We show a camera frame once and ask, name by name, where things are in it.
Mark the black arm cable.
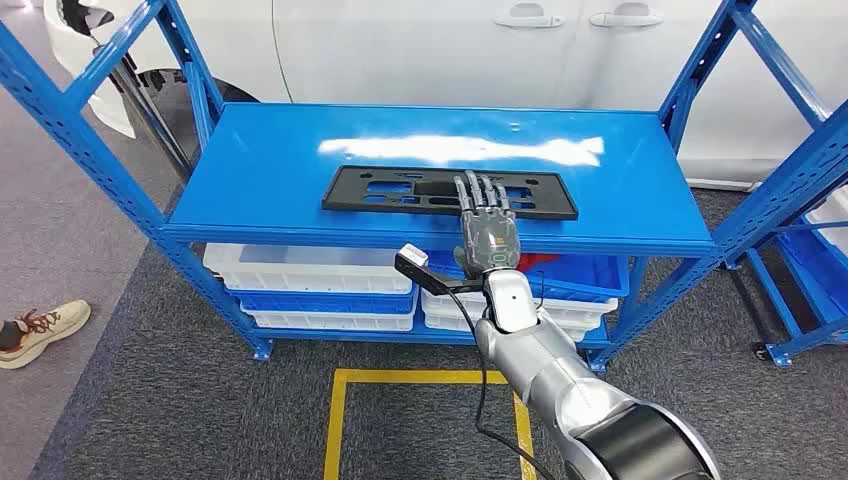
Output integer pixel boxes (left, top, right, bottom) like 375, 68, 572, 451
442, 283, 558, 480

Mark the white car door handle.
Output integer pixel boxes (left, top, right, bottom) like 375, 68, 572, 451
493, 3, 566, 30
589, 1, 664, 28

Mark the chrome stanchion post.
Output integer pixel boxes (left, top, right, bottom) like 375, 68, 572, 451
92, 42, 197, 180

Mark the blue metal shelf rack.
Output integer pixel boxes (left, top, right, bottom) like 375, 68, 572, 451
725, 188, 848, 370
0, 0, 848, 374

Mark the white plastic crate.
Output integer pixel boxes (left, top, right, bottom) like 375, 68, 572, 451
203, 243, 415, 296
239, 301, 419, 333
423, 311, 591, 342
420, 288, 619, 333

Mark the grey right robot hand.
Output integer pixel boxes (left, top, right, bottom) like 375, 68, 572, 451
452, 170, 523, 281

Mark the red item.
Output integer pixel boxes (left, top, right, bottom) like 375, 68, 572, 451
516, 252, 561, 274

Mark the person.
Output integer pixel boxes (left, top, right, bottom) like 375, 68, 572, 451
0, 299, 92, 371

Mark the black plastic panel part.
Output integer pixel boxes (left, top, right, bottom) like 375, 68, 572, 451
321, 165, 580, 222

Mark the white car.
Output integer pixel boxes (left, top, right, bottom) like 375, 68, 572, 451
42, 0, 848, 193

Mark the black car tyre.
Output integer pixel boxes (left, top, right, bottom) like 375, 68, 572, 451
132, 69, 260, 180

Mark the blue plastic crate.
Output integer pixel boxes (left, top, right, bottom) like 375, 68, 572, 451
423, 250, 631, 303
228, 286, 419, 316

